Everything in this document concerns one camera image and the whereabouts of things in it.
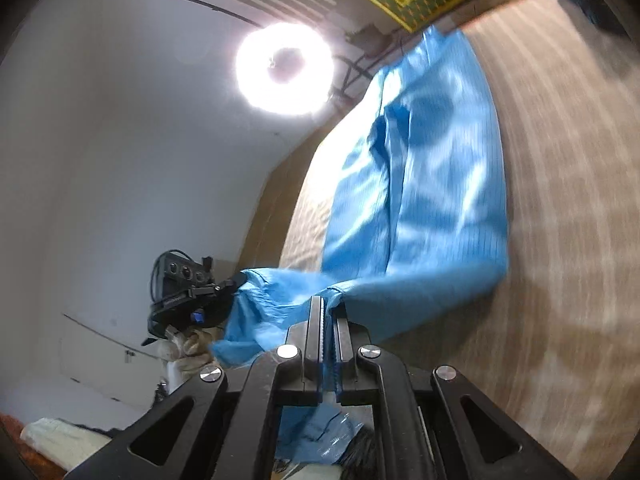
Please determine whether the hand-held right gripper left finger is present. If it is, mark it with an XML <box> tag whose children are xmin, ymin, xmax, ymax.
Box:
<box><xmin>62</xmin><ymin>296</ymin><xmax>326</xmax><ymax>480</ymax></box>

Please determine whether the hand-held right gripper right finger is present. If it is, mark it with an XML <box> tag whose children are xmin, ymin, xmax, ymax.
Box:
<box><xmin>332</xmin><ymin>316</ymin><xmax>577</xmax><ymax>480</ymax></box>

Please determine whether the light blue garment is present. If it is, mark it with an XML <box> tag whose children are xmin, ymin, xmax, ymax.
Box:
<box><xmin>210</xmin><ymin>27</ymin><xmax>511</xmax><ymax>466</ymax></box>

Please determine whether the person's left hand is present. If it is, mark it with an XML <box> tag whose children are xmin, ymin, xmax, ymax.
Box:
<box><xmin>159</xmin><ymin>326</ymin><xmax>223</xmax><ymax>376</ymax></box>

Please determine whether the white folded cloth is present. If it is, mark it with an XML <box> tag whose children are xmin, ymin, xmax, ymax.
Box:
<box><xmin>22</xmin><ymin>417</ymin><xmax>113</xmax><ymax>463</ymax></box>

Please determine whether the beige plaid blanket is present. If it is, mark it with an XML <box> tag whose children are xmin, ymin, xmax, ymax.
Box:
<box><xmin>277</xmin><ymin>0</ymin><xmax>640</xmax><ymax>480</ymax></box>

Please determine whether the black tripod stand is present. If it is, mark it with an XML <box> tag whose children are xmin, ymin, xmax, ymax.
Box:
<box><xmin>329</xmin><ymin>54</ymin><xmax>373</xmax><ymax>107</ymax></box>

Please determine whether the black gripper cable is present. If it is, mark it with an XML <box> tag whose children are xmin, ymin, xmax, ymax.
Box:
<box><xmin>149</xmin><ymin>249</ymin><xmax>177</xmax><ymax>307</ymax></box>

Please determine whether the ring light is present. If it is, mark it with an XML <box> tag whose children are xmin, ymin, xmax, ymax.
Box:
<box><xmin>235</xmin><ymin>22</ymin><xmax>335</xmax><ymax>116</ymax></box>

